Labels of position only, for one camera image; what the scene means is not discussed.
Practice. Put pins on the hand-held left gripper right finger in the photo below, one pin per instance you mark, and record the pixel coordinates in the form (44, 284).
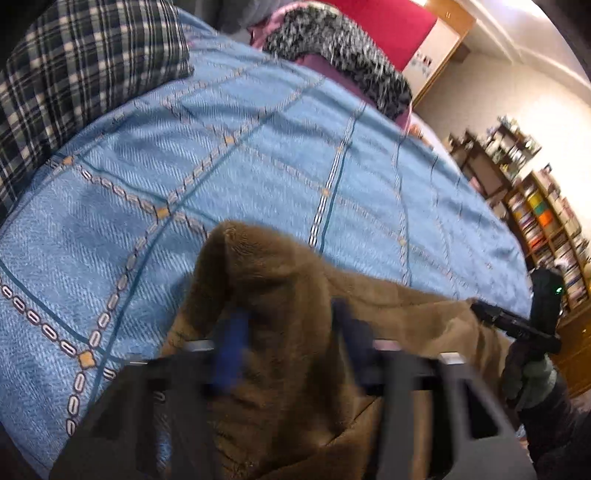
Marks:
(355, 341)

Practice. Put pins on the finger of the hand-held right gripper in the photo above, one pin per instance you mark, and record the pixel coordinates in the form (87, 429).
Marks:
(508, 321)

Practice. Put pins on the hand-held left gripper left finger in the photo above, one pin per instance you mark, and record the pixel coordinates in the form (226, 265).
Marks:
(233, 350)

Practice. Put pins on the brown fleece towel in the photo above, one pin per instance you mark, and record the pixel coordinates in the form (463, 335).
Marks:
(286, 286)

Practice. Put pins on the person's right forearm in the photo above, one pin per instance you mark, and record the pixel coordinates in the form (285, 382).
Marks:
(558, 429)

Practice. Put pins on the person's right hand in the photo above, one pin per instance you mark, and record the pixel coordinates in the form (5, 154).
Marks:
(535, 378)

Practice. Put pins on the wooden dresser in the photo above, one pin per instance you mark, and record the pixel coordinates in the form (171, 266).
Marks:
(577, 341)

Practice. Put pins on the wooden bookshelf with books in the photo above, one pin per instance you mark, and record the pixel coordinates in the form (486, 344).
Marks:
(540, 217)

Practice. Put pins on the dark small shelf unit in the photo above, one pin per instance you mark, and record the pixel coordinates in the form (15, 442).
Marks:
(489, 166)

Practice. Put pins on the blue checked bed blanket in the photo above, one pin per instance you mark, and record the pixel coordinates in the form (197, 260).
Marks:
(231, 161)

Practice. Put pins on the wooden framed wardrobe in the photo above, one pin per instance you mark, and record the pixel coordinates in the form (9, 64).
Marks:
(443, 50)

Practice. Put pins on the red headboard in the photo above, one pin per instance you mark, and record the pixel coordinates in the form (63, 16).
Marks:
(392, 23)

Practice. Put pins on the dark plaid pillow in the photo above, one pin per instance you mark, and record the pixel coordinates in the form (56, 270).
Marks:
(69, 69)

